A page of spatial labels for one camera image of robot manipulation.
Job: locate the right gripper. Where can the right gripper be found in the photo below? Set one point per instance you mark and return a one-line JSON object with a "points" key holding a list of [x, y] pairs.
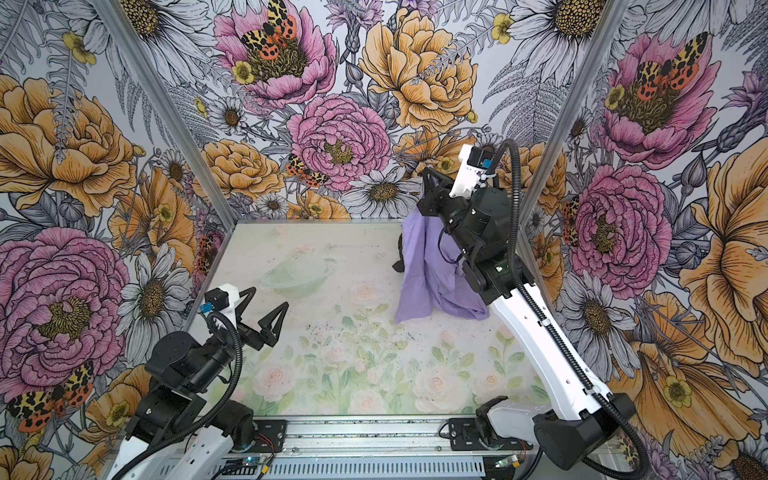
{"points": [[433, 196]]}

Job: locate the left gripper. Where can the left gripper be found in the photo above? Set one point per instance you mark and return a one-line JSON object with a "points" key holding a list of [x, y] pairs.
{"points": [[256, 338]]}

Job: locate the purple cloth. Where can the purple cloth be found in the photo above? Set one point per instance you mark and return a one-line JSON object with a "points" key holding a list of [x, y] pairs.
{"points": [[433, 278]]}

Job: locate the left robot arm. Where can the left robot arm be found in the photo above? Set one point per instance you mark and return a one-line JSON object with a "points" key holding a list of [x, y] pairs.
{"points": [[188, 425]]}

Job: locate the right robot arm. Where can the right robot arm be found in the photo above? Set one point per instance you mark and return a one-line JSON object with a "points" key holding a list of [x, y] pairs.
{"points": [[584, 413]]}

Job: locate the dark grey cloth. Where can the dark grey cloth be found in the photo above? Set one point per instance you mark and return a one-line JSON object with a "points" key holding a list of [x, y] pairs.
{"points": [[399, 265]]}

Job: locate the left green circuit board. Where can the left green circuit board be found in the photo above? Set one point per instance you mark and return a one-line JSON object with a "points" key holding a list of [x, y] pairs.
{"points": [[249, 463]]}

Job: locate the green circuit board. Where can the green circuit board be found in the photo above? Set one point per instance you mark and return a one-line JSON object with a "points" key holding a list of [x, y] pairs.
{"points": [[508, 462], [249, 463]]}

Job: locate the right green circuit board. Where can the right green circuit board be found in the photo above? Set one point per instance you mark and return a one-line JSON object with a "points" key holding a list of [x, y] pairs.
{"points": [[508, 462]]}

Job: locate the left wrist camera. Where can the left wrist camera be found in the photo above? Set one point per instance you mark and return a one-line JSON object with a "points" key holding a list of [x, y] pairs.
{"points": [[220, 298]]}

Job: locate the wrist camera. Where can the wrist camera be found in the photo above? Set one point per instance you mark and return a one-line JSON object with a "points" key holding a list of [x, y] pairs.
{"points": [[477, 166], [220, 298]]}

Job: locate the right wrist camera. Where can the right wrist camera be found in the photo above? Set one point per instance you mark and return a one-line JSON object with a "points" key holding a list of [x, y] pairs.
{"points": [[477, 166]]}

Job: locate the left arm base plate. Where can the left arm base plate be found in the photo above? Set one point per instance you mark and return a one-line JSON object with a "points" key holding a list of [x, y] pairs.
{"points": [[269, 436]]}

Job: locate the aluminium front rail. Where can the aluminium front rail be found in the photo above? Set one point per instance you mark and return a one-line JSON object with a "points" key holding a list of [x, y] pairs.
{"points": [[360, 435]]}

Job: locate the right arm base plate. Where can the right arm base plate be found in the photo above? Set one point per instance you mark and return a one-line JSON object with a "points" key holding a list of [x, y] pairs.
{"points": [[464, 434]]}

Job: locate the right aluminium frame post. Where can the right aluminium frame post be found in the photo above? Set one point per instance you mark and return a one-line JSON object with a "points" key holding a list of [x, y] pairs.
{"points": [[606, 30]]}

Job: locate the aluminium frame post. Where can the aluminium frame post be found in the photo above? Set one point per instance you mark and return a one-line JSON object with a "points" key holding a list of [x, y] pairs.
{"points": [[606, 30], [117, 23]]}

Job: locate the left aluminium frame post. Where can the left aluminium frame post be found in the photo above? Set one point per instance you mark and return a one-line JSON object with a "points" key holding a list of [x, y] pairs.
{"points": [[117, 23]]}

